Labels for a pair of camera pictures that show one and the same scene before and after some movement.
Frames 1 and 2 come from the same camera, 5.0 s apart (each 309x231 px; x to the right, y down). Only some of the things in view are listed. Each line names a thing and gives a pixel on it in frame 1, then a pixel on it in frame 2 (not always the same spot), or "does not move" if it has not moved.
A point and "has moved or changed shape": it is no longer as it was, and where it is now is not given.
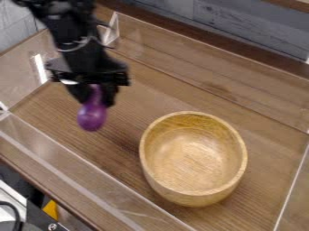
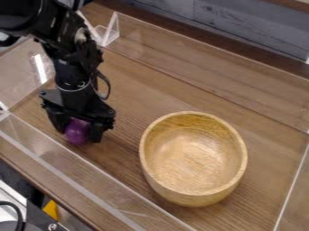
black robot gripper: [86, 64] → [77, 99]
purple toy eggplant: [93, 113] has moved or changed shape
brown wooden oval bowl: [193, 154] does not move
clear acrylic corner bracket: [110, 32] does not move
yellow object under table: [52, 209] does not move
